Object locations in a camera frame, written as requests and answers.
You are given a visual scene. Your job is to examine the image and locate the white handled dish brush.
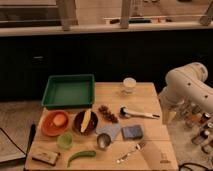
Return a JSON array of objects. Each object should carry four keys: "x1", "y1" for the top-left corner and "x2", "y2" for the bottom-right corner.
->
[{"x1": 120, "y1": 107, "x2": 159, "y2": 119}]

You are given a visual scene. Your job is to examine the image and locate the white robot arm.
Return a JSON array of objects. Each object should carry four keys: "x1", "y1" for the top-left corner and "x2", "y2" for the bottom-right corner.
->
[{"x1": 158, "y1": 62, "x2": 213, "y2": 124}]

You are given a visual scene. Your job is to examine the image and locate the clear plastic cup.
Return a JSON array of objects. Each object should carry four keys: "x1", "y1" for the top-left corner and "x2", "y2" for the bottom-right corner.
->
[{"x1": 123, "y1": 77, "x2": 136, "y2": 94}]

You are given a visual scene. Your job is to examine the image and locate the small metal cup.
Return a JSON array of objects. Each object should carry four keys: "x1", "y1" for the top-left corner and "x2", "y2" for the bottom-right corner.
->
[{"x1": 97, "y1": 133, "x2": 111, "y2": 149}]

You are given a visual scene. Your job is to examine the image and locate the small green cup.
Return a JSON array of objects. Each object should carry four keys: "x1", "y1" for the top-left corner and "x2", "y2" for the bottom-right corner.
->
[{"x1": 57, "y1": 132, "x2": 72, "y2": 149}]

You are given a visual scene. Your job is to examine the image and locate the brown grape bunch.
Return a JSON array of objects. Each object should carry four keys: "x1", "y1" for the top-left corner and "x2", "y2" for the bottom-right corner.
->
[{"x1": 98, "y1": 105, "x2": 118, "y2": 123}]

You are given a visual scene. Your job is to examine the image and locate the yellow banana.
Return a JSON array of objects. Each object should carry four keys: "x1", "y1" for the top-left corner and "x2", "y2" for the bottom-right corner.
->
[{"x1": 80, "y1": 109, "x2": 91, "y2": 133}]

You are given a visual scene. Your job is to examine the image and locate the green plastic tray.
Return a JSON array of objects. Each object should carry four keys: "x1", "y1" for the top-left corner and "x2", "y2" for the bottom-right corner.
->
[{"x1": 42, "y1": 74, "x2": 95, "y2": 110}]

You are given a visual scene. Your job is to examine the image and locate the light blue cloth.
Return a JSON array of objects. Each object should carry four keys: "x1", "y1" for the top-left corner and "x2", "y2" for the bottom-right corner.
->
[{"x1": 96, "y1": 123, "x2": 121, "y2": 142}]

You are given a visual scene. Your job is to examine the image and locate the dark brown bowl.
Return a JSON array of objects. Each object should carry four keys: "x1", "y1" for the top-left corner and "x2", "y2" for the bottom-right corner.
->
[{"x1": 73, "y1": 111, "x2": 98, "y2": 135}]

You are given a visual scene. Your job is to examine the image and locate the blue sponge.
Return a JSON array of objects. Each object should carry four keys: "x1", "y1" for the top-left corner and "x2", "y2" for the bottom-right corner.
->
[{"x1": 122, "y1": 125, "x2": 143, "y2": 140}]

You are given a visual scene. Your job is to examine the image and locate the orange fruit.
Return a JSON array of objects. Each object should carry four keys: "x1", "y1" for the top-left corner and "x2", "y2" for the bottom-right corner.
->
[{"x1": 53, "y1": 114, "x2": 67, "y2": 127}]

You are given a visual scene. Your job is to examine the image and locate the orange bowl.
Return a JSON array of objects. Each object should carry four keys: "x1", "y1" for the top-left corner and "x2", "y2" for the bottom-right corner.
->
[{"x1": 41, "y1": 110, "x2": 69, "y2": 137}]

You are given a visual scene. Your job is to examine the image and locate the silver fork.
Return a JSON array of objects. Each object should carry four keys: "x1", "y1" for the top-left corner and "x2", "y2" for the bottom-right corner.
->
[{"x1": 116, "y1": 141, "x2": 146, "y2": 164}]

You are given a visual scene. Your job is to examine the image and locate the green chili pepper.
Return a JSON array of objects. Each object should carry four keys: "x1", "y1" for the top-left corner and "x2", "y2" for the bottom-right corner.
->
[{"x1": 67, "y1": 150, "x2": 96, "y2": 167}]

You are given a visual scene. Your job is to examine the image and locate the brown wooden block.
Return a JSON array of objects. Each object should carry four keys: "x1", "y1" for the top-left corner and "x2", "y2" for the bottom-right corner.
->
[{"x1": 32, "y1": 148, "x2": 60, "y2": 166}]

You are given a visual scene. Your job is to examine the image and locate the black cable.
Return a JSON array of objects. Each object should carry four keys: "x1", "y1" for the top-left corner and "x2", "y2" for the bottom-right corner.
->
[{"x1": 178, "y1": 161, "x2": 213, "y2": 171}]

